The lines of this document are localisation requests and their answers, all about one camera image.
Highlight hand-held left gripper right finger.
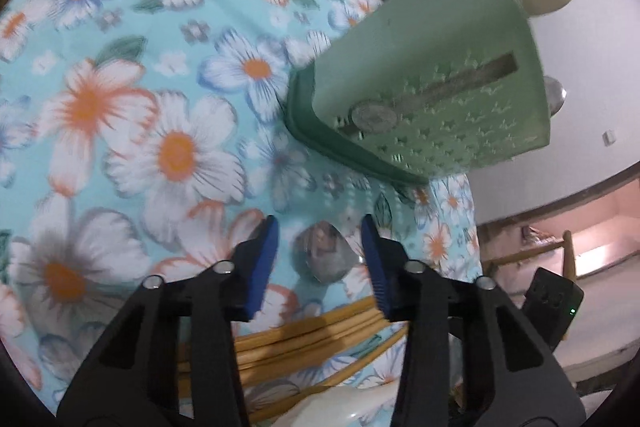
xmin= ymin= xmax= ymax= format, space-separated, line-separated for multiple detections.
xmin=361 ymin=214 xmax=587 ymax=427

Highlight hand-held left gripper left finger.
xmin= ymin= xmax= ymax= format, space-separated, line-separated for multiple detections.
xmin=56 ymin=215 xmax=279 ymax=427

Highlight metal spoon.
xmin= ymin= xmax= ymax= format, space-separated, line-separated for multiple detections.
xmin=544 ymin=76 xmax=568 ymax=118
xmin=292 ymin=221 xmax=357 ymax=284

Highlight bundle of wooden chopsticks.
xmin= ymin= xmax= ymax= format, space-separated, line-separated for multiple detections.
xmin=177 ymin=297 xmax=408 ymax=380

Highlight green plastic utensil holder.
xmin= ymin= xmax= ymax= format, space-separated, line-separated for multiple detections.
xmin=286 ymin=0 xmax=552 ymax=186

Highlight floral tablecloth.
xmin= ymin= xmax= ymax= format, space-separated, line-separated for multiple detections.
xmin=0 ymin=0 xmax=483 ymax=427

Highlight wooden chair frame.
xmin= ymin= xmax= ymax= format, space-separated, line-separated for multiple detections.
xmin=477 ymin=231 xmax=578 ymax=280

